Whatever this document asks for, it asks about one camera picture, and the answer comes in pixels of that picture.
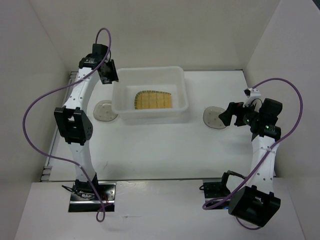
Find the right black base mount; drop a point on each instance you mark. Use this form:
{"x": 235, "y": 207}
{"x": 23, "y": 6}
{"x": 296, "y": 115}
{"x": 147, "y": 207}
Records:
{"x": 214, "y": 188}

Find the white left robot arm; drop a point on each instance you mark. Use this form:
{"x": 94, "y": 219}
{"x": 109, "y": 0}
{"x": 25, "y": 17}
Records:
{"x": 72, "y": 121}

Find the left clear glass plate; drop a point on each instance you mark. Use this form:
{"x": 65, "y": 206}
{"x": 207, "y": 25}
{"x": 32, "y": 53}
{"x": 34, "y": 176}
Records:
{"x": 103, "y": 111}

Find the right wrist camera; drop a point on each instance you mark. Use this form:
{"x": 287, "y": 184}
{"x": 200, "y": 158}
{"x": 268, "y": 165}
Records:
{"x": 251, "y": 94}

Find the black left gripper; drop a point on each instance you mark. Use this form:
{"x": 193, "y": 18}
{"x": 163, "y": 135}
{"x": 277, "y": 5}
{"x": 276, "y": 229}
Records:
{"x": 114, "y": 76}

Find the clear glass plate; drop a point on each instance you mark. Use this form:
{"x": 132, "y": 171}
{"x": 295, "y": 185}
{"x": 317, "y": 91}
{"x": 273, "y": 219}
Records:
{"x": 103, "y": 111}
{"x": 211, "y": 117}

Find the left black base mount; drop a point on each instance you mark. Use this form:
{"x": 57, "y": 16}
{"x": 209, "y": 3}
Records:
{"x": 81, "y": 202}

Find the white plastic bin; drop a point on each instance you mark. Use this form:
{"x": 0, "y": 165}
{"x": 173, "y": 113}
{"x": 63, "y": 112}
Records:
{"x": 166, "y": 79}

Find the woven bamboo tray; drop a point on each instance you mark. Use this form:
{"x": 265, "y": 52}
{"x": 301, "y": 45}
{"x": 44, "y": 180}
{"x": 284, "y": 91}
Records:
{"x": 152, "y": 99}

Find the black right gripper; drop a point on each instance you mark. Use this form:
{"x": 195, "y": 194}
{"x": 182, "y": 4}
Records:
{"x": 237, "y": 108}

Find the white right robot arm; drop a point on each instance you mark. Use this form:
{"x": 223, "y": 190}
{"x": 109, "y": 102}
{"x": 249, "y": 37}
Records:
{"x": 255, "y": 201}

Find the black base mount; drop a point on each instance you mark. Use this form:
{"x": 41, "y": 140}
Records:
{"x": 214, "y": 188}
{"x": 81, "y": 202}

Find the right clear glass plate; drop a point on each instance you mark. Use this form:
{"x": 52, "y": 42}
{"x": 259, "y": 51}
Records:
{"x": 211, "y": 117}

